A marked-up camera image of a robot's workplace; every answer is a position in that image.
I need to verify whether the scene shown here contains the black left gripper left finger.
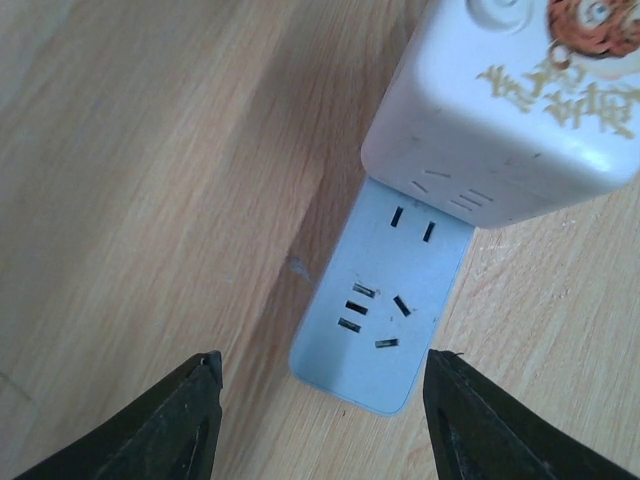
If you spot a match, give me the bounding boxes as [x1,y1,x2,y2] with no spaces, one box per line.
[18,351,223,479]

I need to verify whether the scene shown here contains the light blue power strip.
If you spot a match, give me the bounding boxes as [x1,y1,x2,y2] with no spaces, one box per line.
[289,178,474,416]

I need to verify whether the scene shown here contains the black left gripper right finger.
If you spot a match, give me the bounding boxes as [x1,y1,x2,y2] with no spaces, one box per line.
[423,349,635,479]

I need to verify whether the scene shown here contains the white cube plug red pattern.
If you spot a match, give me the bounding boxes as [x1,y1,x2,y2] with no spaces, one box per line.
[361,1,639,229]

